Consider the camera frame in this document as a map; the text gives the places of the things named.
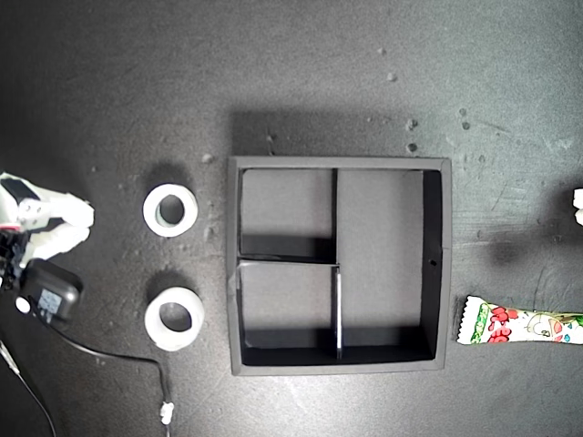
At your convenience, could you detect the white tape roll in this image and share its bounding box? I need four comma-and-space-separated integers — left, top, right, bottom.
143, 285, 205, 352
141, 182, 199, 239

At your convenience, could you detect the cartoon printed snack bar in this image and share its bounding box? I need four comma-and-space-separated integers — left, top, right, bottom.
455, 295, 583, 347

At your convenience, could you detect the black tray with wells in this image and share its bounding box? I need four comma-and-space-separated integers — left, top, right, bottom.
227, 155, 453, 377

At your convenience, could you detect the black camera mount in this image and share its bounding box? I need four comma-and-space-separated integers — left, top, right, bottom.
0, 229, 27, 292

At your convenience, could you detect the thin grey cable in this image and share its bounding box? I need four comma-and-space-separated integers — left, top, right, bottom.
0, 339, 56, 437

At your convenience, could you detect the black camera cable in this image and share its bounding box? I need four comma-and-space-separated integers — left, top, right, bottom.
43, 313, 177, 437

